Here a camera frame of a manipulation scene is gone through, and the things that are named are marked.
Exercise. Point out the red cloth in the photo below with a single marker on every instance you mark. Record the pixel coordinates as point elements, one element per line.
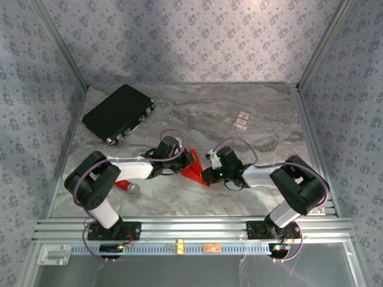
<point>194,173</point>

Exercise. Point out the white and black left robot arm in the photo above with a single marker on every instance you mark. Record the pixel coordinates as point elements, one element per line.
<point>134,169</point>

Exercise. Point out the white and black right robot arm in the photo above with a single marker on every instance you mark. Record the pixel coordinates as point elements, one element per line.
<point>299,185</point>

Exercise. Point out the small white card packet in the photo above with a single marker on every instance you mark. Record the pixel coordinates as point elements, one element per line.
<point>241,119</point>

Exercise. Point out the orange label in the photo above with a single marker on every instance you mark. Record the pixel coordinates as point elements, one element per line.
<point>212,247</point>

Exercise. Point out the yellow tag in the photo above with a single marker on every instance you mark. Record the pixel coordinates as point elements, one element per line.
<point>180,246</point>

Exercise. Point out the black hard case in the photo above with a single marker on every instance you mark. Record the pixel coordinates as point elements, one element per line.
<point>116,113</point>

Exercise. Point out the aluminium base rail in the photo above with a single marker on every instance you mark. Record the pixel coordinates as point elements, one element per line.
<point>194,228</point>

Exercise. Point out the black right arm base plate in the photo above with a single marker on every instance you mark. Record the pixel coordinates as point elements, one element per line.
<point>254,230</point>

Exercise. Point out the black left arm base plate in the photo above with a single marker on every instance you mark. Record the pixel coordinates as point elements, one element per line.
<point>134,231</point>

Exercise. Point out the aluminium side rail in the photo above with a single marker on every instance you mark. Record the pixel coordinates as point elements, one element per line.
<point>70,143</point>
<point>314,134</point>

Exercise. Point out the grey metal bracket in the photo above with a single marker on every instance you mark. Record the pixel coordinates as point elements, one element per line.
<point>54,254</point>

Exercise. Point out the aluminium frame post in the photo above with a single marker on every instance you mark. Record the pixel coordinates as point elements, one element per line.
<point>326,45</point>

